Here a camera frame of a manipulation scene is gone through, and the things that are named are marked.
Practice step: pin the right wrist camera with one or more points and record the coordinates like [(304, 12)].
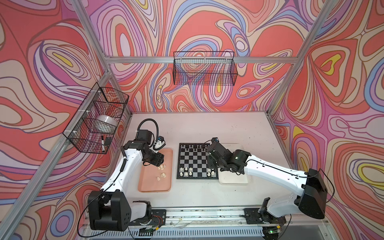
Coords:
[(215, 140)]

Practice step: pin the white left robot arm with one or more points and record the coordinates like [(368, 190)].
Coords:
[(109, 208)]

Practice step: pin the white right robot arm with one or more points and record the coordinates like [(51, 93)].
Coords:
[(308, 190)]

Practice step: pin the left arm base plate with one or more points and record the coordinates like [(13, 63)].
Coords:
[(158, 219)]

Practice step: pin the pink plastic tray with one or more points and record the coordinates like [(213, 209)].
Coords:
[(157, 179)]

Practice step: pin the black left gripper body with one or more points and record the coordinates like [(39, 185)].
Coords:
[(153, 157)]

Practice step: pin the black wire basket back wall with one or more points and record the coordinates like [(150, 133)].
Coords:
[(204, 68)]

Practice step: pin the white plastic tray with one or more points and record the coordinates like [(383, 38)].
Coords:
[(228, 178)]

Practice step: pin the black wire basket left wall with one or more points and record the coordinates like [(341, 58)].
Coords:
[(80, 132)]

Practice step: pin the black wire basket wall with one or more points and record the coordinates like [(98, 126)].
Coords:
[(80, 132), (204, 68)]

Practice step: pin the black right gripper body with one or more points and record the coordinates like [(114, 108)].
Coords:
[(213, 164)]

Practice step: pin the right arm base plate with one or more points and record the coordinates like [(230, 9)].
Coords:
[(255, 216)]

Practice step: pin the black white chess board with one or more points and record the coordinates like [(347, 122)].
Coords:
[(193, 162)]

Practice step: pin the black marker in basket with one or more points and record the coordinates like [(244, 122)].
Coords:
[(103, 144)]

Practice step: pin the white roll in basket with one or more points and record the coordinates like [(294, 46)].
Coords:
[(105, 124)]

